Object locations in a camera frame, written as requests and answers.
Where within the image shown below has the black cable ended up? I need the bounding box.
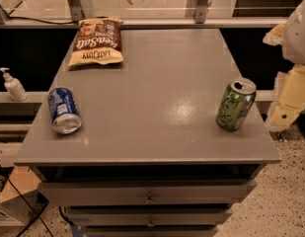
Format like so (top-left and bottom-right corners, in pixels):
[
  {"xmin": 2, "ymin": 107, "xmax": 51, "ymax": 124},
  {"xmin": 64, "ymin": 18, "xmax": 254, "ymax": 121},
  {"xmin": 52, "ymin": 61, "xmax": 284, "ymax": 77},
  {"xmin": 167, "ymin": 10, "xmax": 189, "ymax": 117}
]
[{"xmin": 0, "ymin": 155, "xmax": 56, "ymax": 237}]

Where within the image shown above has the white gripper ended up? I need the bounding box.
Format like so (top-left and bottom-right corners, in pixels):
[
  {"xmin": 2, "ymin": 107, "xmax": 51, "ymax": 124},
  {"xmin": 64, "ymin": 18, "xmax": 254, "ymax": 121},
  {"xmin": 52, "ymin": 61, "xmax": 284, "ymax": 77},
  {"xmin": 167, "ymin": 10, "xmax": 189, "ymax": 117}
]
[{"xmin": 263, "ymin": 0, "xmax": 305, "ymax": 131}]

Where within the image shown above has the brown chip bag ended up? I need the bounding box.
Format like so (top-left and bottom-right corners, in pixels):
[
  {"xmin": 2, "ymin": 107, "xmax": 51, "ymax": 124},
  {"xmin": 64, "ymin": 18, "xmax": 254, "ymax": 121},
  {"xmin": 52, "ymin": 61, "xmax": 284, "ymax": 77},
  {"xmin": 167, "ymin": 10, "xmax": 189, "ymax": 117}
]
[{"xmin": 69, "ymin": 18, "xmax": 123, "ymax": 66}]

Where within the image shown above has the cardboard box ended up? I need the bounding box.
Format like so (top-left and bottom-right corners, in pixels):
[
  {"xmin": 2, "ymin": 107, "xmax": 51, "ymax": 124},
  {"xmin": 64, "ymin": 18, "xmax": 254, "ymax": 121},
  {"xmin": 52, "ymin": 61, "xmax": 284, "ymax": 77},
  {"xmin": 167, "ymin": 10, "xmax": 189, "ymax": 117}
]
[{"xmin": 0, "ymin": 167, "xmax": 40, "ymax": 227}]

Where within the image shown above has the green soda can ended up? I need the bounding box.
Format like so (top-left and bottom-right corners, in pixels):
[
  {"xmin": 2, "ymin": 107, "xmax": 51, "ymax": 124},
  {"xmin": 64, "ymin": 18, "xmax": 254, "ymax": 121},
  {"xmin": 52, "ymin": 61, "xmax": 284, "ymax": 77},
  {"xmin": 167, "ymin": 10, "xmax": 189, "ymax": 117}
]
[{"xmin": 216, "ymin": 77, "xmax": 257, "ymax": 131}]

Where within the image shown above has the lower metal drawer knob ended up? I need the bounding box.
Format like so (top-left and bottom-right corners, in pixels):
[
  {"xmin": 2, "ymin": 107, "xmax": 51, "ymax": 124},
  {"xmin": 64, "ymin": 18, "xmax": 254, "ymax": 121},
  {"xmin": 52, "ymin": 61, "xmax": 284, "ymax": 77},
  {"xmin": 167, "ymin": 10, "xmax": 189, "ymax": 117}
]
[{"xmin": 147, "ymin": 220, "xmax": 155, "ymax": 228}]

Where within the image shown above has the blue soda can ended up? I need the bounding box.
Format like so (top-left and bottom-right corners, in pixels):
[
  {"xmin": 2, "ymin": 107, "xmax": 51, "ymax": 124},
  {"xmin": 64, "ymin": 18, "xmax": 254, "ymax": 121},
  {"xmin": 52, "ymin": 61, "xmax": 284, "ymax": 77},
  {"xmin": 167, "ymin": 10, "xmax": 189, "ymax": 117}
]
[{"xmin": 48, "ymin": 88, "xmax": 82, "ymax": 134}]

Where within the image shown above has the metal drawer knob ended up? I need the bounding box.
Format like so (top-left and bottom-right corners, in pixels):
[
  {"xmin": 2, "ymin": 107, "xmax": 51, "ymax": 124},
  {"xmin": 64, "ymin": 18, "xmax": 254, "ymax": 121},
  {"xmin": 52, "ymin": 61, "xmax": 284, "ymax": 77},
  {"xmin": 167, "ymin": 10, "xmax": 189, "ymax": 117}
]
[
  {"xmin": 145, "ymin": 196, "xmax": 155, "ymax": 204},
  {"xmin": 147, "ymin": 220, "xmax": 155, "ymax": 228}
]

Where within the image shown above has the white pump bottle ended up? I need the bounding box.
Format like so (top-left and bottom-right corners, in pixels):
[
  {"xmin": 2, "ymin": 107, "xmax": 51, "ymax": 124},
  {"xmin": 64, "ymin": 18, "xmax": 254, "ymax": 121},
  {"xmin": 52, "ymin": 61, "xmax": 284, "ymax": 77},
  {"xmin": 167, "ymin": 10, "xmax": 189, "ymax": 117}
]
[{"xmin": 0, "ymin": 67, "xmax": 28, "ymax": 102}]

